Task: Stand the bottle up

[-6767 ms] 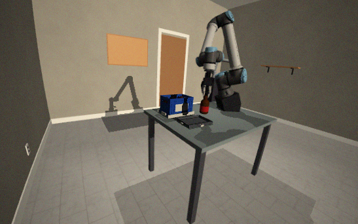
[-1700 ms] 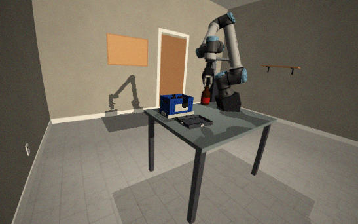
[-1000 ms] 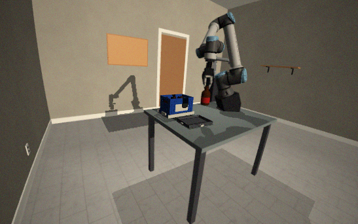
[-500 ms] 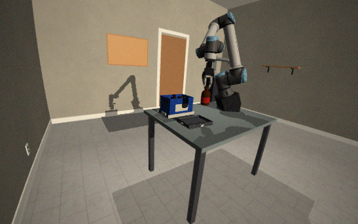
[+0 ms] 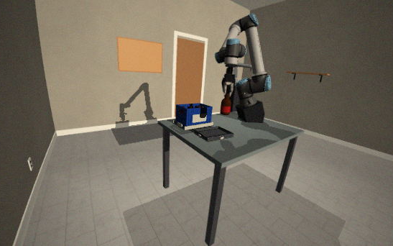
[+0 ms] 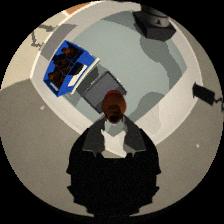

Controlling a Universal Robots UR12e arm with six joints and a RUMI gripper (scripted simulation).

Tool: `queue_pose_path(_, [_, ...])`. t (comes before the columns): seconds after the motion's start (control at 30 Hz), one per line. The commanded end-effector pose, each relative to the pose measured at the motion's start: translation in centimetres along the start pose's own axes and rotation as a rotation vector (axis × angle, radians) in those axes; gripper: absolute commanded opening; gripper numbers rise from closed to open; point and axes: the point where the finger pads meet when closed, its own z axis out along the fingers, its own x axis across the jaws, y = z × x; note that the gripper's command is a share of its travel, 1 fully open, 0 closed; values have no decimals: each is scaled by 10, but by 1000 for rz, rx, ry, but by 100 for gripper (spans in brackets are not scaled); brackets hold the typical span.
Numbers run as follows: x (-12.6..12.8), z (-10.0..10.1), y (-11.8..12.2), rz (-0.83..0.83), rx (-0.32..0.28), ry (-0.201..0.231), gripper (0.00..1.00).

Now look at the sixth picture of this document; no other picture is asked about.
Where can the blue divided crate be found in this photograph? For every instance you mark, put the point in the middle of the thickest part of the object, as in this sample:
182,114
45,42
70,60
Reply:
79,66

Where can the brown bottle with red label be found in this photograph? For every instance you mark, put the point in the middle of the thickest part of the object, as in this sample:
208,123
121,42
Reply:
112,105

